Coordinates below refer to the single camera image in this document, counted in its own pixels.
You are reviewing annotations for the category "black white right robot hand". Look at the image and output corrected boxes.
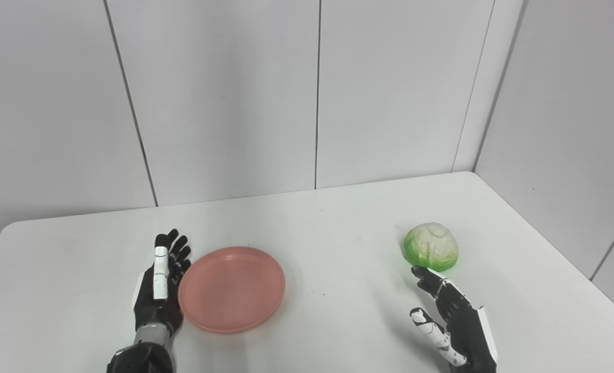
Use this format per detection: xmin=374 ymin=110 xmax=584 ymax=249
xmin=409 ymin=266 xmax=498 ymax=373

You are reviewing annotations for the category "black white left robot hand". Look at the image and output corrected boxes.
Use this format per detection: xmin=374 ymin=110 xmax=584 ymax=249
xmin=133 ymin=228 xmax=192 ymax=332

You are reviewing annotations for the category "pink plastic plate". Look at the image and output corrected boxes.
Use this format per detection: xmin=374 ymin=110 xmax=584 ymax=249
xmin=178 ymin=246 xmax=287 ymax=334

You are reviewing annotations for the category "green white toy cabbage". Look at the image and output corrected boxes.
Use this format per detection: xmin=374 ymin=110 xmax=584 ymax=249
xmin=403 ymin=222 xmax=459 ymax=272

